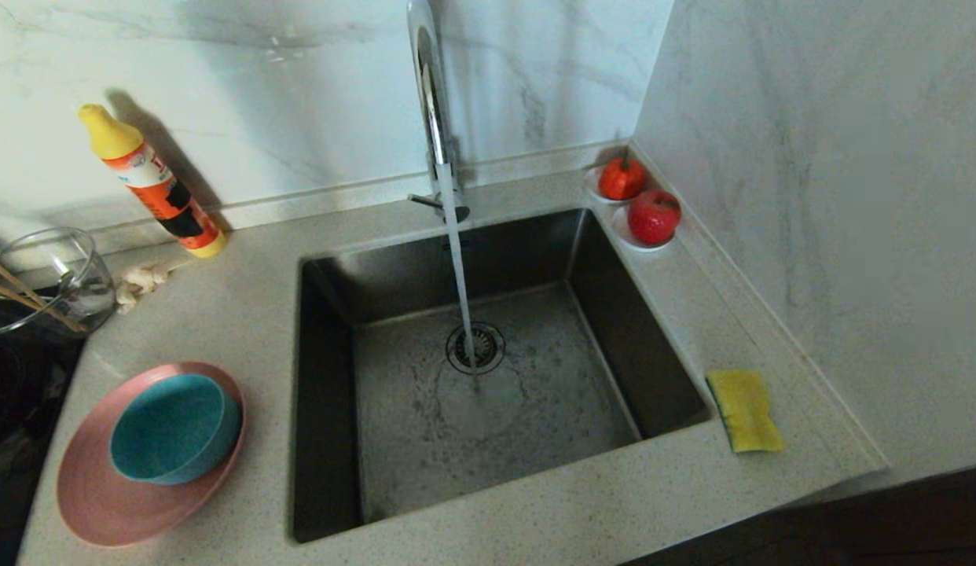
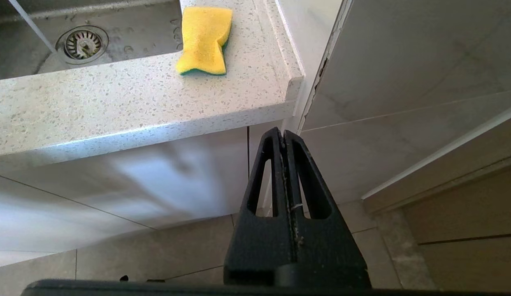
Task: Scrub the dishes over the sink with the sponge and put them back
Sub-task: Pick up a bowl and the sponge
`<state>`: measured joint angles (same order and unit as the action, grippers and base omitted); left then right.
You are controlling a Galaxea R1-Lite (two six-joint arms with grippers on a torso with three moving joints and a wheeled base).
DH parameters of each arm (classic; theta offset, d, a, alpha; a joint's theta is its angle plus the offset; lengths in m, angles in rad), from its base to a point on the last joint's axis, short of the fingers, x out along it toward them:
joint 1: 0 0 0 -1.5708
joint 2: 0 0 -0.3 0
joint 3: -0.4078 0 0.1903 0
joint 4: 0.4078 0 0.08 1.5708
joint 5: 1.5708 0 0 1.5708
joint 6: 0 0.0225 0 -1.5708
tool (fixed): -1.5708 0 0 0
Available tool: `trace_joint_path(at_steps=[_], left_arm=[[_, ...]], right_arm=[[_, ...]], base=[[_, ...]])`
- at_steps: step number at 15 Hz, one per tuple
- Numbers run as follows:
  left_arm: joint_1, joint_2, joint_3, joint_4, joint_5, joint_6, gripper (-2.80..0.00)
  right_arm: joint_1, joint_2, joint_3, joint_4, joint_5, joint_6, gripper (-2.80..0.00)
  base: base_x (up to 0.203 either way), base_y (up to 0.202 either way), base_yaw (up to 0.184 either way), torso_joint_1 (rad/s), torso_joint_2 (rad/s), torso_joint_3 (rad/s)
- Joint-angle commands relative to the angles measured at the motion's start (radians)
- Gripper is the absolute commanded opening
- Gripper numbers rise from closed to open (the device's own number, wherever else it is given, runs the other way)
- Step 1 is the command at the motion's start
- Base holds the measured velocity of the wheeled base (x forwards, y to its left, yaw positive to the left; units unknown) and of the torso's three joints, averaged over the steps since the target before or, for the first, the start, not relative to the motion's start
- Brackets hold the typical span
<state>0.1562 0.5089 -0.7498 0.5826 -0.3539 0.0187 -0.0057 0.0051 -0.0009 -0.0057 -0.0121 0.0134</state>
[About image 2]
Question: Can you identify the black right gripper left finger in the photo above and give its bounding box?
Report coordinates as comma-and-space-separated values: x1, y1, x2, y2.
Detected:
224, 127, 298, 286

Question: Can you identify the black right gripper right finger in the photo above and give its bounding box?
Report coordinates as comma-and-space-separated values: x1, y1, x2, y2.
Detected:
285, 130, 371, 288

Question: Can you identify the yellow and green sponge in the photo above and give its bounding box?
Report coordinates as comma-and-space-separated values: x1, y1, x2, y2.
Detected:
175, 6, 233, 77

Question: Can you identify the stainless steel sink basin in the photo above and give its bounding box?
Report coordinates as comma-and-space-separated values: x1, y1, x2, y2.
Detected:
0, 0, 184, 81

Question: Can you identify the beige wooden trim board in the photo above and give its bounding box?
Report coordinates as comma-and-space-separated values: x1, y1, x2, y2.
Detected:
361, 103, 511, 213

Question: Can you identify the round metal drain strainer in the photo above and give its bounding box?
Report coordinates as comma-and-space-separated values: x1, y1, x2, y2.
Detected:
56, 25, 110, 65

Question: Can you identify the running tap water stream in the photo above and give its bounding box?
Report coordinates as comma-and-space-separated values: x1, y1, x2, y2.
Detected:
7, 0, 58, 54

